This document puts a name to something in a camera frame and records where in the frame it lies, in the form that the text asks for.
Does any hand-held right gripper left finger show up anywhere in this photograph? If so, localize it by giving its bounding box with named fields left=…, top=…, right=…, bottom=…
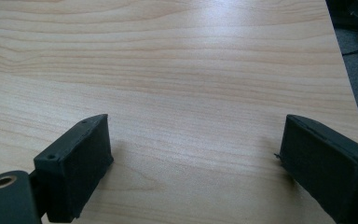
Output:
left=28, top=113, right=115, bottom=224

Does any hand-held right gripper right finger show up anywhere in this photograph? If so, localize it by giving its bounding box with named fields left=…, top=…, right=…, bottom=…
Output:
left=274, top=114, right=358, bottom=224

